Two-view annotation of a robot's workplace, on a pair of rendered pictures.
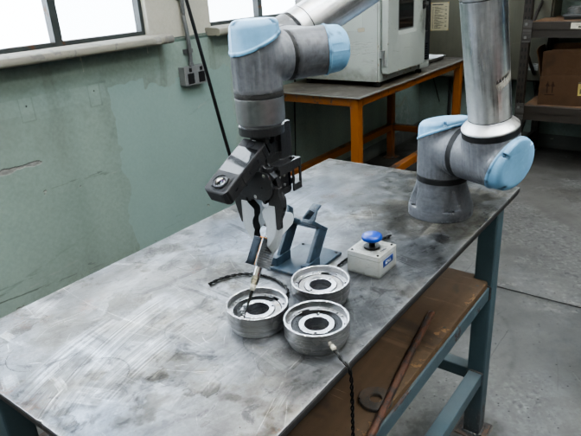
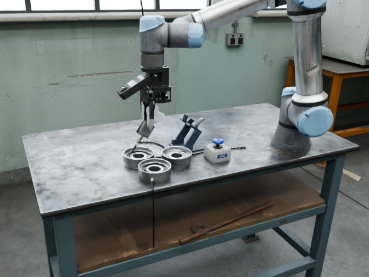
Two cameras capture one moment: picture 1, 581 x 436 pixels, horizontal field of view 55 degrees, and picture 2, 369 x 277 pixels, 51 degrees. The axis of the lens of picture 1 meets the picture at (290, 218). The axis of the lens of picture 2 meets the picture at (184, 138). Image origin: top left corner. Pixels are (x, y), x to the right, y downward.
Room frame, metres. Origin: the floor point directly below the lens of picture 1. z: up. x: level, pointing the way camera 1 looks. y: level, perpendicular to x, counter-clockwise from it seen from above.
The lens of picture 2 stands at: (-0.21, -0.59, 1.40)
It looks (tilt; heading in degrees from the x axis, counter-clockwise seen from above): 23 degrees down; 25
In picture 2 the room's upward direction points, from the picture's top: 2 degrees clockwise
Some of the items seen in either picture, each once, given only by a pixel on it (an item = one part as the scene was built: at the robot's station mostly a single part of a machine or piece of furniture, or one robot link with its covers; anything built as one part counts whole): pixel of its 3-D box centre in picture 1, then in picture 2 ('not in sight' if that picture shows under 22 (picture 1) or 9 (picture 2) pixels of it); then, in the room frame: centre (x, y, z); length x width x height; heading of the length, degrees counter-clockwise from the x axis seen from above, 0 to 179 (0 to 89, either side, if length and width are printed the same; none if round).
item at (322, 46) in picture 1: (306, 50); (184, 34); (0.92, -0.04, 1.23); 0.11 x 0.11 x 0.08; 31
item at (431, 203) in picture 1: (441, 191); (292, 132); (1.24, -0.36, 0.85); 0.15 x 0.15 x 0.10
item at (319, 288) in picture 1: (320, 288); (176, 157); (0.87, -0.05, 0.82); 0.10 x 0.10 x 0.04
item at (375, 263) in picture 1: (373, 255); (218, 151); (0.98, -0.16, 0.82); 0.08 x 0.07 x 0.05; 142
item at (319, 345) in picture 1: (316, 328); (154, 171); (0.75, -0.03, 0.82); 0.10 x 0.10 x 0.04
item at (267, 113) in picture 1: (258, 111); (151, 60); (0.85, 0.04, 1.15); 0.08 x 0.08 x 0.05
